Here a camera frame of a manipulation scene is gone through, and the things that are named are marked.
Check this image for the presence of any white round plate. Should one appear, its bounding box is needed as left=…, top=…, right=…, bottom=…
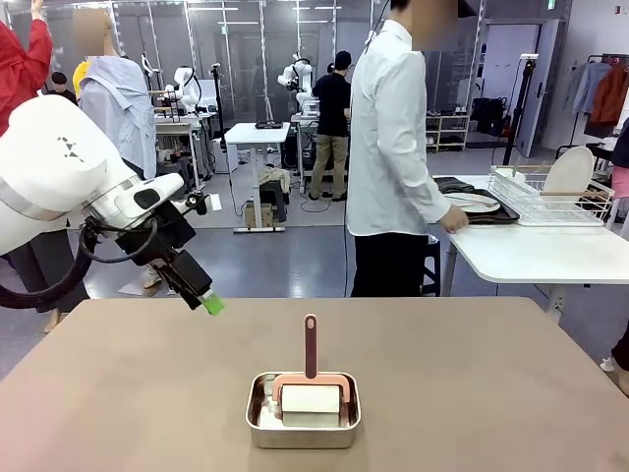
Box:
left=444, top=192, right=501, bottom=213

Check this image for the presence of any black robot cable hose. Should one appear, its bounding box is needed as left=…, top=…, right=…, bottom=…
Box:
left=0, top=215, right=159, bottom=309

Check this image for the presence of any white background desk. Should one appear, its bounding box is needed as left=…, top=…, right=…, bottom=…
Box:
left=224, top=121, right=292, bottom=234

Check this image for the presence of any person in striped blue shirt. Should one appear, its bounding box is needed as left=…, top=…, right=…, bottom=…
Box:
left=72, top=8, right=158, bottom=181

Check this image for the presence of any person in white shirt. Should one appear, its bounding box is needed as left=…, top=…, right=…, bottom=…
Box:
left=346, top=0, right=486, bottom=299

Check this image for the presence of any person in black shirt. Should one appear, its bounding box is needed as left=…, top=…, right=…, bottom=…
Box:
left=308, top=49, right=353, bottom=203

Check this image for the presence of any white side table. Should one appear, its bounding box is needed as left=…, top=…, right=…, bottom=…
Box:
left=431, top=174, right=629, bottom=325

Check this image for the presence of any black serving tray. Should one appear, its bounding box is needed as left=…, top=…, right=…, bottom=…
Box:
left=431, top=176, right=521, bottom=225

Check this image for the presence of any background workbench with shelves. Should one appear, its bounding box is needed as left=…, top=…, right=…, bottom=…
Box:
left=154, top=108, right=218, bottom=194

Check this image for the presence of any white oval plate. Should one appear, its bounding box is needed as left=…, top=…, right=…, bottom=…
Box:
left=543, top=146, right=596, bottom=196

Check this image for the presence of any grey hanging shirt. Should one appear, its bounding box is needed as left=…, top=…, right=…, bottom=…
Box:
left=564, top=61, right=613, bottom=117

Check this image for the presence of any black clamp with white card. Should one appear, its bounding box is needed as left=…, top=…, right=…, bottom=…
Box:
left=185, top=190, right=222, bottom=215

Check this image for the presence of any black tripod with light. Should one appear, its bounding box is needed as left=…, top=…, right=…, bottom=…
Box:
left=501, top=52, right=540, bottom=167

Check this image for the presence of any pink lint roller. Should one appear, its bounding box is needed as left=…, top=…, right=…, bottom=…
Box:
left=271, top=314, right=356, bottom=429

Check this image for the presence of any stool with beige cloth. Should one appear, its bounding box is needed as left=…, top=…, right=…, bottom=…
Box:
left=244, top=165, right=291, bottom=228

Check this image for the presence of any black tripod pole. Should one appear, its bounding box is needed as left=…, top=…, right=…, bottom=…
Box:
left=209, top=62, right=233, bottom=149

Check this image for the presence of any rectangular stainless steel tray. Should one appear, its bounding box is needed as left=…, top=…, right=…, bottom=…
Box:
left=244, top=371, right=363, bottom=449

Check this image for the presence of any person in red top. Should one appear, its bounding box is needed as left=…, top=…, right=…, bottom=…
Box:
left=0, top=0, right=54, bottom=137

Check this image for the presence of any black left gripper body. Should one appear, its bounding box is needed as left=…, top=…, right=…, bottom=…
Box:
left=157, top=250, right=213, bottom=311

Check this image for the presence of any white wire dish rack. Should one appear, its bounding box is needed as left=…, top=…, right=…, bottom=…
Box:
left=488, top=164, right=615, bottom=227

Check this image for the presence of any black hanging bag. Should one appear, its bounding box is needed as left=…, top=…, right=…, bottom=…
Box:
left=472, top=96, right=508, bottom=138

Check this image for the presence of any person's right forearm white sleeve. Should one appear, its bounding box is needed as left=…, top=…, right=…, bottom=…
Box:
left=407, top=161, right=456, bottom=225

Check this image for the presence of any person in yellow shirt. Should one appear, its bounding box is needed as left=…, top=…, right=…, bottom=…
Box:
left=72, top=59, right=93, bottom=100

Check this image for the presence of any low shoe shelf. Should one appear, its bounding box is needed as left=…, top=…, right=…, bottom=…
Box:
left=425, top=110, right=474, bottom=152

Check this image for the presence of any black clothes rack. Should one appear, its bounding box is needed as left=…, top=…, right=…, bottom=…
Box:
left=586, top=52, right=629, bottom=140

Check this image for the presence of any orange hanging jacket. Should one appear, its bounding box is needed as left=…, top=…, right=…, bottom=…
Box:
left=588, top=62, right=629, bottom=127

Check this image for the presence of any black hanging cable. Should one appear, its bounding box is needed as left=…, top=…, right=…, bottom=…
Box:
left=364, top=0, right=394, bottom=48

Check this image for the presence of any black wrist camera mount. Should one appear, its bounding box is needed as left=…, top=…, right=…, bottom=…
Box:
left=116, top=200, right=198, bottom=267

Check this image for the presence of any person in pink skirt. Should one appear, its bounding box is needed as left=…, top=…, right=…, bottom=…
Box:
left=601, top=137, right=629, bottom=397

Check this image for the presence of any black stool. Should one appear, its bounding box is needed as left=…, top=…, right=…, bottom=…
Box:
left=421, top=235, right=442, bottom=298

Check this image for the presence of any person's right hand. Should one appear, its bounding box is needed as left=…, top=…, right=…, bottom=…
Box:
left=440, top=206, right=472, bottom=233

